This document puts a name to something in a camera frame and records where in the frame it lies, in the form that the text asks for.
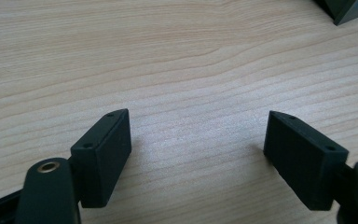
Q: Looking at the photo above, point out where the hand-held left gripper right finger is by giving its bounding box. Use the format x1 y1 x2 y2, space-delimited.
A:
263 110 350 212

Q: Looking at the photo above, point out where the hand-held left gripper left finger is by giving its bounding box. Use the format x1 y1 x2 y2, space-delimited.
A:
70 108 132 209

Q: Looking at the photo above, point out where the dark grey box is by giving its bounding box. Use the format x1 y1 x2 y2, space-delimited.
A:
312 0 358 27

